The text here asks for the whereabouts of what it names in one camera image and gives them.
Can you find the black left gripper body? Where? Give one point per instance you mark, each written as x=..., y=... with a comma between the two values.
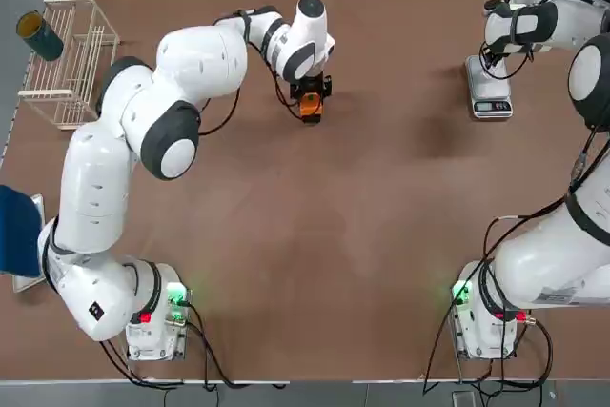
x=312, y=85

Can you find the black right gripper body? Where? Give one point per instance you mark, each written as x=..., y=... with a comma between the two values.
x=491, y=60

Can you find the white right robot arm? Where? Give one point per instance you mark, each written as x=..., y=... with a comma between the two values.
x=548, y=259

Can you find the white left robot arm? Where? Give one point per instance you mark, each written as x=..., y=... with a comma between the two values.
x=95, y=188

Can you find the white electronic scale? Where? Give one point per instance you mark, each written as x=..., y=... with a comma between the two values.
x=493, y=92

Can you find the grey floor box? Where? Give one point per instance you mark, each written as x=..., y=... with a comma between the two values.
x=462, y=398

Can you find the dark green can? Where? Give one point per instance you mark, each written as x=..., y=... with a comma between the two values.
x=43, y=40

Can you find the blue cloth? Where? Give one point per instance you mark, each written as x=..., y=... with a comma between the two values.
x=16, y=230

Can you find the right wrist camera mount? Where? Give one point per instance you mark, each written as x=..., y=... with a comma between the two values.
x=498, y=1

